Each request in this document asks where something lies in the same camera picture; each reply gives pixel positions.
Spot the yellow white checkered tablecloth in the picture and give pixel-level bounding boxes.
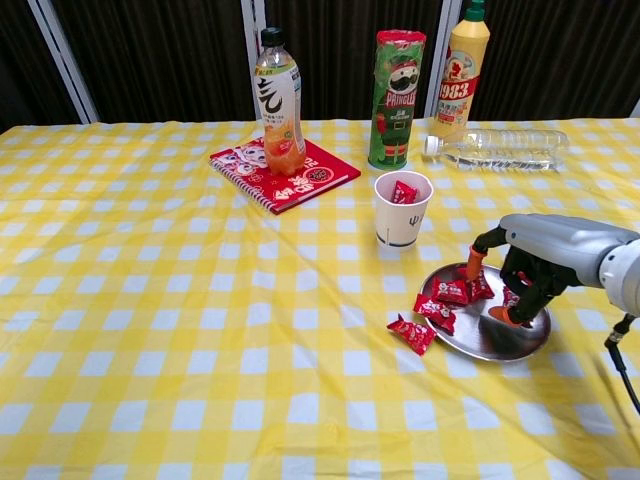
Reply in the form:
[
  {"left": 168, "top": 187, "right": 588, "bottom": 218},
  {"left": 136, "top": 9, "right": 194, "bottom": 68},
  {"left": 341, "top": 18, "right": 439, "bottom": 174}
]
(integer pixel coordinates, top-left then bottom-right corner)
[{"left": 0, "top": 117, "right": 640, "bottom": 480}]

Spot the round steel plate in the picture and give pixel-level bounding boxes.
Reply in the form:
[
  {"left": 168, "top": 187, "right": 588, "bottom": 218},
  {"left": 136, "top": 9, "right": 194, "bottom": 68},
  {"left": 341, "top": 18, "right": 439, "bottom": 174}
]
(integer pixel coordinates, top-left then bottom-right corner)
[{"left": 418, "top": 263, "right": 552, "bottom": 362}]

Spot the green Pringles can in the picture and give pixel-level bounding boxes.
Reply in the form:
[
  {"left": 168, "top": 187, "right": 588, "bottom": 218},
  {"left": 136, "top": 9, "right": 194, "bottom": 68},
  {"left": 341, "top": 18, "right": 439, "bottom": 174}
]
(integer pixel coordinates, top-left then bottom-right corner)
[{"left": 367, "top": 29, "right": 429, "bottom": 172}]

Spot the orange drink plastic bottle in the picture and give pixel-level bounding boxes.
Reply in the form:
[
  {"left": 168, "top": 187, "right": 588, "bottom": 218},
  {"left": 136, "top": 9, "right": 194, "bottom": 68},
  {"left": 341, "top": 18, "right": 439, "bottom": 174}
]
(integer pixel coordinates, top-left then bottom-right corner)
[{"left": 253, "top": 27, "right": 307, "bottom": 176}]

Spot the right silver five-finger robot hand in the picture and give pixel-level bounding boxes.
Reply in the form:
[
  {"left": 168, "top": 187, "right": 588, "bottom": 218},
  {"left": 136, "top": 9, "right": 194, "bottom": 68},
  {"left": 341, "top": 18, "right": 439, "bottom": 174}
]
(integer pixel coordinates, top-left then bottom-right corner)
[{"left": 467, "top": 213, "right": 621, "bottom": 329}]

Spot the white paper cup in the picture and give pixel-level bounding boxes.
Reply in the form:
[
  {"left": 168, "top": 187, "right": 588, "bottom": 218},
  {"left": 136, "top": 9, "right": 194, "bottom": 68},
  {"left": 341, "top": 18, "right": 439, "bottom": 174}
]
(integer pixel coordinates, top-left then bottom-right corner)
[{"left": 373, "top": 170, "right": 434, "bottom": 250}]

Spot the clear empty water bottle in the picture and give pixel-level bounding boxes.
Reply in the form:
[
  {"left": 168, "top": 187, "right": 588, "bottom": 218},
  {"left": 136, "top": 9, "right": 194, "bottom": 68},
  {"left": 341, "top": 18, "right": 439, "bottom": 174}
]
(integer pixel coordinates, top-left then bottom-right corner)
[{"left": 423, "top": 128, "right": 571, "bottom": 174}]

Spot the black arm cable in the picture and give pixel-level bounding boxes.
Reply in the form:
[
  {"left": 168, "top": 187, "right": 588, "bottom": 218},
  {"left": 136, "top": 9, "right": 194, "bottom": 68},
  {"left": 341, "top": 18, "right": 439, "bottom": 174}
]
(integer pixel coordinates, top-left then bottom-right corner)
[{"left": 603, "top": 314, "right": 640, "bottom": 416}]

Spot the red spiral notebook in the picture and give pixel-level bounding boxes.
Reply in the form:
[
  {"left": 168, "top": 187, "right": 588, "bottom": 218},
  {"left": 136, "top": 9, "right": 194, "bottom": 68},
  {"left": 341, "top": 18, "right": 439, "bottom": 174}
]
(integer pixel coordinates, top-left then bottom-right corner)
[{"left": 208, "top": 138, "right": 362, "bottom": 216}]

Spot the yellow squeeze bottle green cap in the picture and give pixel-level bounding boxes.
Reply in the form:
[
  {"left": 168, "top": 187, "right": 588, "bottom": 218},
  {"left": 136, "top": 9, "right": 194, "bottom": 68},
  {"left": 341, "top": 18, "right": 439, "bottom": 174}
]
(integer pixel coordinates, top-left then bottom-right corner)
[{"left": 428, "top": 0, "right": 491, "bottom": 144}]

